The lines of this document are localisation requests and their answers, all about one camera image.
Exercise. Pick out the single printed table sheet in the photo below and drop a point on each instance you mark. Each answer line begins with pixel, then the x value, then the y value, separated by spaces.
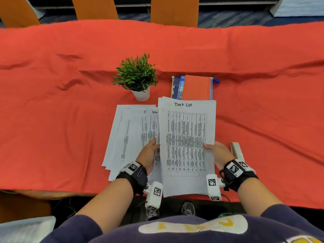
pixel 187 139

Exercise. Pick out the orange chair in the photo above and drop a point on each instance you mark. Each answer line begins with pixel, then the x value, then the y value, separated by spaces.
pixel 174 12
pixel 93 8
pixel 17 12

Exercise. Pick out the green plant in white pot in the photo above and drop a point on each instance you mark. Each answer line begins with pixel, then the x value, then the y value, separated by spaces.
pixel 136 73

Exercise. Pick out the person's left hand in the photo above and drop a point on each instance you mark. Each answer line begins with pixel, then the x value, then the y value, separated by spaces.
pixel 149 156

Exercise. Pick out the person's right forearm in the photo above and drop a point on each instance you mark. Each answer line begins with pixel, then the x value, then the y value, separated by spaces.
pixel 255 194

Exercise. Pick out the white stapler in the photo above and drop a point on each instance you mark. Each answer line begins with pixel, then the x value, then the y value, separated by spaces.
pixel 236 150

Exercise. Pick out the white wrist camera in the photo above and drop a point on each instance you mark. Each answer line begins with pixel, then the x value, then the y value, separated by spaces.
pixel 214 185
pixel 154 194

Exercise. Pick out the grey shoe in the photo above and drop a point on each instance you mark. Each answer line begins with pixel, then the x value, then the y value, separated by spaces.
pixel 152 215
pixel 188 208

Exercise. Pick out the person's left forearm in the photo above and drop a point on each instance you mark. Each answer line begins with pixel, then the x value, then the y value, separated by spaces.
pixel 108 202

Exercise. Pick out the orange notebook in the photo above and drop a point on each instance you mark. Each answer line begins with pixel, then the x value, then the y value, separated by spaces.
pixel 196 87

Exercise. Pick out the red tablecloth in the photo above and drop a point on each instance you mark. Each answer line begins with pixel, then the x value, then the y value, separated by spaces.
pixel 50 123

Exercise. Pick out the person's right hand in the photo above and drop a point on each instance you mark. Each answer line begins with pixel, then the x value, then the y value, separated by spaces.
pixel 221 154

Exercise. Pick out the blue pen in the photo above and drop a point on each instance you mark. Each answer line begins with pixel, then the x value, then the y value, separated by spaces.
pixel 216 80

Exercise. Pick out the navy sweatshirt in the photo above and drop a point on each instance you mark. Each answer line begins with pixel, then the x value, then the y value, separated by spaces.
pixel 278 225

